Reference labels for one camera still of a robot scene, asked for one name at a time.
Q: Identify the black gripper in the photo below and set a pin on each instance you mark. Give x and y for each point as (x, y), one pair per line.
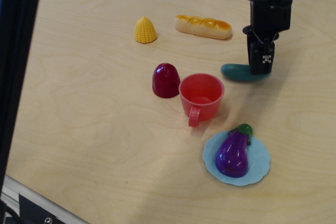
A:
(267, 19)

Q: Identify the green toy cucumber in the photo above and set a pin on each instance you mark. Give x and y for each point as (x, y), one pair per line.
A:
(241, 73)

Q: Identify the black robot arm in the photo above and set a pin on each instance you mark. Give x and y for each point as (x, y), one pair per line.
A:
(267, 19)

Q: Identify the red plastic cup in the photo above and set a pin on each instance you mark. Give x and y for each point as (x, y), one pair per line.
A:
(201, 95)

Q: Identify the toy bread loaf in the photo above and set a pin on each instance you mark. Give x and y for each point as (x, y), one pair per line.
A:
(204, 27)

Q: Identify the dark red toy dome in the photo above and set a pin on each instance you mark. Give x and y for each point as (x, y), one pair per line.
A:
(165, 81)

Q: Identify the light blue plate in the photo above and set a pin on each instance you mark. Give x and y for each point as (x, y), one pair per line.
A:
(258, 160)

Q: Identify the yellow toy corn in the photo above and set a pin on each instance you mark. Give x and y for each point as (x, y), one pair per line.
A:
(144, 31)

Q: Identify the purple toy eggplant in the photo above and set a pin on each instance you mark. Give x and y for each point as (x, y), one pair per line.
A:
(231, 159)

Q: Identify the dark foreground post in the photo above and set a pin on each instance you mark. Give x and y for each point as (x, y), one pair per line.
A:
(17, 25)

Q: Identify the black corner bracket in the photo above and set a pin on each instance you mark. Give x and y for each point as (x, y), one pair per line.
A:
(38, 209)

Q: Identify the aluminium table frame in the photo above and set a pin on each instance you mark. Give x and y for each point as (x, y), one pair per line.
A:
(10, 196)

